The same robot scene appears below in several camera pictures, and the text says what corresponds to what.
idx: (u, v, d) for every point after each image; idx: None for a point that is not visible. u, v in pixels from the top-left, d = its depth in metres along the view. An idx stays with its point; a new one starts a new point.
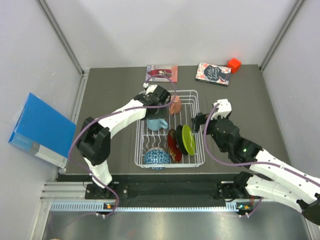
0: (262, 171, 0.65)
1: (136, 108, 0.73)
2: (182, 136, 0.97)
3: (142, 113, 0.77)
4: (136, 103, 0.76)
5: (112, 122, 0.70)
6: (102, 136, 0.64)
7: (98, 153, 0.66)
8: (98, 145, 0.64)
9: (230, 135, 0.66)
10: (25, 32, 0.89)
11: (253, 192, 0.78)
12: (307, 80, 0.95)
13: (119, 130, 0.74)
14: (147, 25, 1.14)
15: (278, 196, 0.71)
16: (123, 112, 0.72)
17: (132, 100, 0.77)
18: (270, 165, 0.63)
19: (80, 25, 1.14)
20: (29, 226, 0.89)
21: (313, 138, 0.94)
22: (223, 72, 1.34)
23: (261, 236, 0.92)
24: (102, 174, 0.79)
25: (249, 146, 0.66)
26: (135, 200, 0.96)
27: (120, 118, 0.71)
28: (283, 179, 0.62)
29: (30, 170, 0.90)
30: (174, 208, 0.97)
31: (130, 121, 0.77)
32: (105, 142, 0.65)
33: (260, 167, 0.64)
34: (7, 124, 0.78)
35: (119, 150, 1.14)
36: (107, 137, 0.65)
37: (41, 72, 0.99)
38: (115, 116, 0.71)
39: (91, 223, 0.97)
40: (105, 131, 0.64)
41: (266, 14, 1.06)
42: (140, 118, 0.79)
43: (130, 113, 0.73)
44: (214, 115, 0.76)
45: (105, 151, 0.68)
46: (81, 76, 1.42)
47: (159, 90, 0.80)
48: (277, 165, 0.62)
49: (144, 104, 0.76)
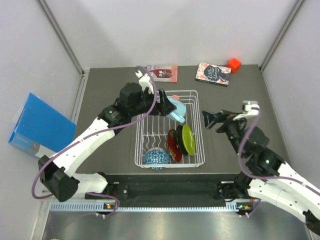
0: (280, 184, 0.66)
1: (99, 133, 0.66)
2: (182, 137, 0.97)
3: (108, 134, 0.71)
4: (100, 125, 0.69)
5: (69, 157, 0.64)
6: (56, 179, 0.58)
7: (60, 194, 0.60)
8: (56, 188, 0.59)
9: (259, 146, 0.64)
10: (25, 32, 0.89)
11: (254, 195, 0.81)
12: (308, 80, 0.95)
13: (84, 159, 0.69)
14: (147, 25, 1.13)
15: (282, 204, 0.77)
16: (82, 141, 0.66)
17: (96, 119, 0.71)
18: (291, 181, 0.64)
19: (80, 24, 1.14)
20: (29, 226, 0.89)
21: (313, 139, 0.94)
22: (223, 72, 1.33)
23: (261, 236, 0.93)
24: (91, 187, 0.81)
25: (272, 159, 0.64)
26: (135, 200, 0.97)
27: (80, 149, 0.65)
28: (302, 196, 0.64)
29: (30, 170, 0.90)
30: (174, 208, 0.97)
31: (97, 145, 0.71)
32: (66, 182, 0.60)
33: (282, 182, 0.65)
34: (7, 124, 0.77)
35: (119, 150, 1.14)
36: (64, 178, 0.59)
37: (41, 72, 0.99)
38: (71, 149, 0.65)
39: (91, 223, 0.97)
40: (61, 173, 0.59)
41: (267, 14, 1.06)
42: (110, 138, 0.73)
43: (91, 140, 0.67)
44: (238, 116, 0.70)
45: (71, 188, 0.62)
46: (81, 76, 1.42)
47: (125, 92, 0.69)
48: (300, 183, 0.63)
49: (109, 124, 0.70)
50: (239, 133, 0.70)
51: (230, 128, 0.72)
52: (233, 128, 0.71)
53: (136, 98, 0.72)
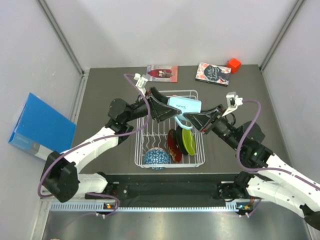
0: (272, 176, 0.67)
1: (107, 138, 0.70)
2: (182, 136, 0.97)
3: (114, 141, 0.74)
4: (107, 131, 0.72)
5: (78, 155, 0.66)
6: (66, 173, 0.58)
7: (63, 192, 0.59)
8: (62, 184, 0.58)
9: (257, 142, 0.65)
10: (26, 32, 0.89)
11: (253, 192, 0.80)
12: (307, 80, 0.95)
13: (88, 161, 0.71)
14: (147, 25, 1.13)
15: (280, 199, 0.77)
16: (92, 143, 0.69)
17: (103, 127, 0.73)
18: (280, 172, 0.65)
19: (80, 25, 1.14)
20: (29, 226, 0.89)
21: (312, 139, 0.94)
22: (223, 72, 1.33)
23: (261, 236, 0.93)
24: (92, 186, 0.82)
25: (260, 151, 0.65)
26: (135, 200, 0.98)
27: (89, 149, 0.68)
28: (293, 186, 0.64)
29: (30, 170, 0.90)
30: (174, 208, 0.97)
31: (101, 150, 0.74)
32: (71, 179, 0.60)
33: (272, 173, 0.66)
34: (7, 124, 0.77)
35: (118, 150, 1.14)
36: (72, 173, 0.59)
37: (41, 72, 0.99)
38: (82, 147, 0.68)
39: (91, 223, 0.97)
40: (70, 167, 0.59)
41: (267, 14, 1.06)
42: (113, 146, 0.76)
43: (100, 142, 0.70)
44: (227, 112, 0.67)
45: (72, 188, 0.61)
46: (81, 76, 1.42)
47: (112, 115, 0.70)
48: (289, 173, 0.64)
49: (115, 131, 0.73)
50: (230, 128, 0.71)
51: (219, 126, 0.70)
52: (222, 125, 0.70)
53: (126, 112, 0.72)
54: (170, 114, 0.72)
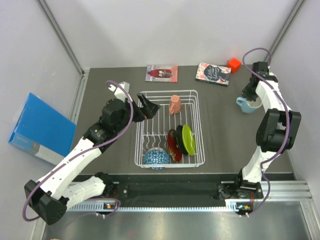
0: (261, 92, 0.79)
1: (84, 153, 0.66)
2: (182, 136, 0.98)
3: (95, 152, 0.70)
4: (85, 145, 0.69)
5: (56, 181, 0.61)
6: (44, 204, 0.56)
7: (49, 217, 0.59)
8: (44, 211, 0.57)
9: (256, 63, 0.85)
10: (26, 32, 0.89)
11: (248, 176, 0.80)
12: (307, 80, 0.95)
13: (70, 182, 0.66)
14: (147, 25, 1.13)
15: (261, 161, 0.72)
16: (68, 163, 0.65)
17: (81, 139, 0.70)
18: (266, 87, 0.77)
19: (80, 24, 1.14)
20: (29, 226, 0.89)
21: (312, 139, 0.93)
22: (223, 72, 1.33)
23: (262, 236, 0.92)
24: (88, 194, 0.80)
25: (269, 77, 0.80)
26: (136, 200, 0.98)
27: (66, 172, 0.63)
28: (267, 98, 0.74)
29: (30, 170, 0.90)
30: (174, 208, 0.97)
31: (83, 167, 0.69)
32: (53, 206, 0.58)
33: (261, 85, 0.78)
34: (7, 124, 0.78)
35: (118, 150, 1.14)
36: (51, 203, 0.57)
37: (41, 72, 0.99)
38: (58, 172, 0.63)
39: (91, 223, 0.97)
40: (48, 198, 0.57)
41: (267, 15, 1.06)
42: (96, 157, 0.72)
43: (77, 160, 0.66)
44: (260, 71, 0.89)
45: (60, 209, 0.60)
46: (81, 76, 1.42)
47: (107, 111, 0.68)
48: (271, 87, 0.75)
49: (96, 142, 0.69)
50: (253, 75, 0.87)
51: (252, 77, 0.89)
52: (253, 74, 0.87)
53: (121, 113, 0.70)
54: (156, 109, 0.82)
